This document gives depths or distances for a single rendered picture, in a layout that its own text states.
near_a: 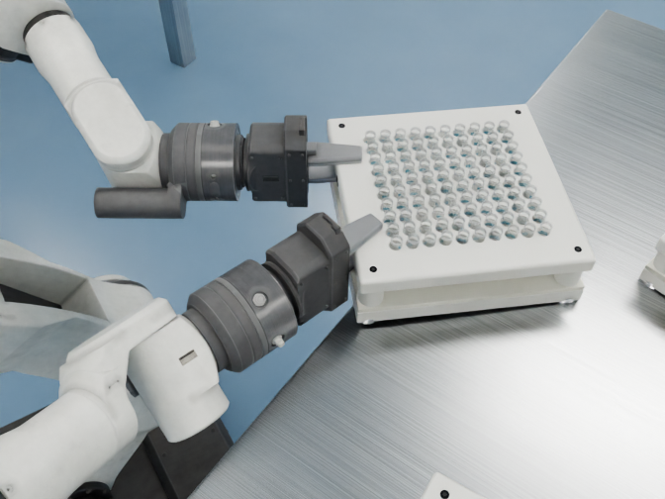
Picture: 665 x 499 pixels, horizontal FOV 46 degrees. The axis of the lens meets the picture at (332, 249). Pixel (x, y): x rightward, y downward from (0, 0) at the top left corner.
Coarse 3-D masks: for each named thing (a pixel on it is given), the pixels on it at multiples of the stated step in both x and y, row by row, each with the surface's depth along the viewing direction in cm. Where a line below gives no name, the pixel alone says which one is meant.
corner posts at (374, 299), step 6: (558, 276) 82; (564, 276) 82; (570, 276) 81; (576, 276) 81; (558, 282) 83; (564, 282) 82; (570, 282) 82; (576, 282) 82; (360, 294) 80; (366, 294) 79; (372, 294) 79; (378, 294) 79; (360, 300) 80; (366, 300) 80; (372, 300) 79; (378, 300) 80; (372, 306) 80
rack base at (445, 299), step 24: (336, 192) 90; (336, 216) 91; (432, 288) 82; (456, 288) 82; (480, 288) 82; (504, 288) 82; (528, 288) 82; (552, 288) 82; (576, 288) 83; (360, 312) 80; (384, 312) 81; (408, 312) 82; (432, 312) 82; (456, 312) 83
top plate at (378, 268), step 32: (352, 128) 91; (384, 128) 91; (480, 128) 91; (512, 128) 91; (416, 160) 88; (448, 160) 88; (544, 160) 88; (352, 192) 84; (544, 192) 85; (384, 224) 81; (416, 224) 82; (448, 224) 82; (576, 224) 82; (352, 256) 80; (384, 256) 79; (416, 256) 79; (448, 256) 79; (480, 256) 79; (512, 256) 79; (544, 256) 79; (576, 256) 79; (384, 288) 78
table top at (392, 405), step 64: (576, 64) 110; (640, 64) 110; (576, 128) 102; (640, 128) 102; (576, 192) 95; (640, 192) 95; (640, 256) 89; (384, 320) 83; (448, 320) 83; (512, 320) 83; (576, 320) 83; (640, 320) 83; (320, 384) 78; (384, 384) 78; (448, 384) 78; (512, 384) 78; (576, 384) 78; (640, 384) 78; (256, 448) 74; (320, 448) 74; (384, 448) 74; (448, 448) 74; (512, 448) 74; (576, 448) 74; (640, 448) 74
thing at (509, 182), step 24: (384, 144) 89; (408, 144) 88; (432, 144) 88; (456, 144) 89; (480, 144) 88; (408, 168) 86; (456, 168) 86; (480, 168) 86; (504, 168) 87; (432, 192) 84; (480, 192) 84; (504, 192) 83; (408, 216) 81; (432, 216) 82; (456, 216) 81; (480, 216) 81; (504, 216) 82; (528, 216) 82
